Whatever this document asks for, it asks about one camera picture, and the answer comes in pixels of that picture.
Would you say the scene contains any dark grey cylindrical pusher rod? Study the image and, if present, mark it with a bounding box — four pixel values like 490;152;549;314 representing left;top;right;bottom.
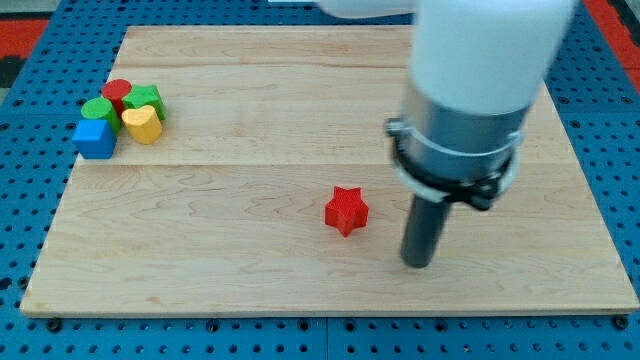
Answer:
400;196;451;268

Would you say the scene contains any silver flange with black clamp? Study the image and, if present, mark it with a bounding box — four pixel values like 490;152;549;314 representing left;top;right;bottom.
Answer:
386;82;529;211

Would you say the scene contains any red star block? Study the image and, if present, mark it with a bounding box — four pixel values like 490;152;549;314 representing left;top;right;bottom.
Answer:
324;186;369;237

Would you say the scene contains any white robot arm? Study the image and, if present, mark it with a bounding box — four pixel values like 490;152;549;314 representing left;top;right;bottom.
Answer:
318;0;576;268

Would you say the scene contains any green star block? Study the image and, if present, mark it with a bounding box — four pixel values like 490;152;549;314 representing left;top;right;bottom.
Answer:
122;85;166;121

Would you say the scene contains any blue cube block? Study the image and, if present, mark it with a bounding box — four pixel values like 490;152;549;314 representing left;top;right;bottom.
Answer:
72;119;116;159

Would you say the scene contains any light wooden board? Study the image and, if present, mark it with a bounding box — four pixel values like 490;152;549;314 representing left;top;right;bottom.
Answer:
20;26;639;318

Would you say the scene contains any yellow heart block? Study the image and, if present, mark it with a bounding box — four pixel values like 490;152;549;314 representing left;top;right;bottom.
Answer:
122;105;163;145

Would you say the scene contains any red cylinder block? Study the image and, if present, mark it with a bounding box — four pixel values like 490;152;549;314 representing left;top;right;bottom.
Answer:
101;79;132;115

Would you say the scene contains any green cylinder block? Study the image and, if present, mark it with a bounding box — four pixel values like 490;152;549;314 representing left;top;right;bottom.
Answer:
81;97;122;134

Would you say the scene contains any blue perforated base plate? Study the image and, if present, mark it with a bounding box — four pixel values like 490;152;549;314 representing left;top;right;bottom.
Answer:
1;1;639;359

